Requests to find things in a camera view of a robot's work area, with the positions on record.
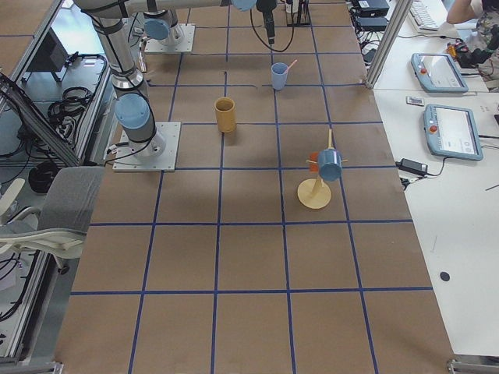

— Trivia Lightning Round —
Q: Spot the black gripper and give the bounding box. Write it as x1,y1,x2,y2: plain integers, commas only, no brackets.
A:
256,0,277,44

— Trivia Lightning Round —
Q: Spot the pink chopstick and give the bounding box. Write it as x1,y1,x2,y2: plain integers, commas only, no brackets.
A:
285,59,298,74

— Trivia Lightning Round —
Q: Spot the blue plastic cup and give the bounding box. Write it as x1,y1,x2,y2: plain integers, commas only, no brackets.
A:
271,62,288,90

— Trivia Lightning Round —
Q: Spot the bamboo chopstick holder cup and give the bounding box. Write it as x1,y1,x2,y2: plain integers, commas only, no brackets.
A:
214,97,236,133

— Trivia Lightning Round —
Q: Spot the white keyboard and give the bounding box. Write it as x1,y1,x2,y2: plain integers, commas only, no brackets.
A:
408,1,440,33

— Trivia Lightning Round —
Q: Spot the blue mug on tree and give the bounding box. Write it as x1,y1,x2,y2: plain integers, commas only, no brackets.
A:
317,148,342,182

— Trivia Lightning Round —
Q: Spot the teach pendant far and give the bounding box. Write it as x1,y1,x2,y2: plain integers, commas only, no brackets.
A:
411,53,469,94

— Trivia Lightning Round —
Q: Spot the teach pendant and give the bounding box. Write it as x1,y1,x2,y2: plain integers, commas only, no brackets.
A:
411,53,469,94
423,104,483,161

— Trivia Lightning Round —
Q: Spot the wooden mug tree stand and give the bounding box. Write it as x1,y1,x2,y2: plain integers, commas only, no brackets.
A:
297,129,337,210

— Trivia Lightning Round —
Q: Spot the black power adapter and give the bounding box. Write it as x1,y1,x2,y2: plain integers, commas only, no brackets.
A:
395,158,428,177

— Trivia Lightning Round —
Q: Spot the teach pendant near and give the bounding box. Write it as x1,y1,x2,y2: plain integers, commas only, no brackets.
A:
423,104,483,161

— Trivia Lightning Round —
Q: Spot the person in patterned shirt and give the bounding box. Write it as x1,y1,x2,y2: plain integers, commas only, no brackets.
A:
447,0,498,80

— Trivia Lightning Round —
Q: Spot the grey office chair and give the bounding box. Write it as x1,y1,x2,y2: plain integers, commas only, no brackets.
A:
1,166,104,274

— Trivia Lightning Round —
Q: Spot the black wire mug rack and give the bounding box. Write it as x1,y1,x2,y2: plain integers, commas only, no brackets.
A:
285,0,311,26

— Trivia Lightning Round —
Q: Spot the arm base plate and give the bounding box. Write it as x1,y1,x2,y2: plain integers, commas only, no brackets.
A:
144,23,196,55
112,122,181,172

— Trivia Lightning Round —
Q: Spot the aluminium frame post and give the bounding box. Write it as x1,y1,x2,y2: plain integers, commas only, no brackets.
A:
365,0,412,89

